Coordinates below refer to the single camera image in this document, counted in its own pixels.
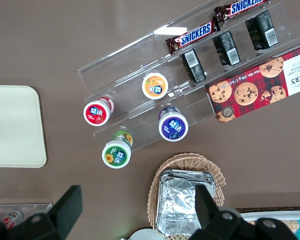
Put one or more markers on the clear acrylic display stand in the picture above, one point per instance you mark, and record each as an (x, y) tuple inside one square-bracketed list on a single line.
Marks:
[(130, 67)]

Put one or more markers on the purple gum jar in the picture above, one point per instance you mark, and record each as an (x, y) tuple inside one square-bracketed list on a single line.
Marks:
[(173, 127)]

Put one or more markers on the green gum jar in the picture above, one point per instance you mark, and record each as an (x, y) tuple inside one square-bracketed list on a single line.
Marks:
[(116, 155)]

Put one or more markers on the light oval wicker basket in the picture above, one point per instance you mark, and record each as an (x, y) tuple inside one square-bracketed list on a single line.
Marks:
[(187, 161)]

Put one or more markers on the Snickers chocolate bar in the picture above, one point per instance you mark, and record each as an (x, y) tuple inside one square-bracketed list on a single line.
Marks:
[(240, 7), (195, 33)]

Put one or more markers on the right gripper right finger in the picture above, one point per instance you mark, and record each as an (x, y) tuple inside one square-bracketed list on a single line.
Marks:
[(206, 210)]

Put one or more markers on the red drink can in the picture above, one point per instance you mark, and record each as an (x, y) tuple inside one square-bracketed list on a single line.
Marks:
[(13, 217)]

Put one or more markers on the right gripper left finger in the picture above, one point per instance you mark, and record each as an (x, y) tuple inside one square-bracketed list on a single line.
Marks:
[(65, 212)]

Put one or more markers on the red tartan cookie box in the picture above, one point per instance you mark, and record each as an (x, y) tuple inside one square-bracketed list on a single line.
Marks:
[(260, 85)]

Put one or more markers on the white round cup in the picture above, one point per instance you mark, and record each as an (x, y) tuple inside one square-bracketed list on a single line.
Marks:
[(143, 235)]

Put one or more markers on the clear acrylic can holder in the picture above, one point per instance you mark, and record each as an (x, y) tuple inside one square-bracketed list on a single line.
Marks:
[(35, 207)]

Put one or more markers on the white snack bin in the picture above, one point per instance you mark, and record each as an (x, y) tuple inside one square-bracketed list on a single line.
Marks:
[(270, 215)]

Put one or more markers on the orange gum jar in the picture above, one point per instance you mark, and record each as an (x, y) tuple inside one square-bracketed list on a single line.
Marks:
[(155, 86)]

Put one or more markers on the small black barcode box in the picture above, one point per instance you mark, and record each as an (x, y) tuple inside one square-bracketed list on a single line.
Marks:
[(226, 48), (193, 66), (261, 30)]

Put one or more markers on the cream plastic tray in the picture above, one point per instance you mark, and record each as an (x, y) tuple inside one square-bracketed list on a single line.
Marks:
[(15, 125)]

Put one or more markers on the stacked aluminium foil trays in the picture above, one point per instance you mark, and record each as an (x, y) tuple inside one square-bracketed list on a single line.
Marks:
[(176, 200)]

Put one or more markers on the red gum jar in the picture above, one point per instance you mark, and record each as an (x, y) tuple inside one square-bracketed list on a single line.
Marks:
[(96, 113)]

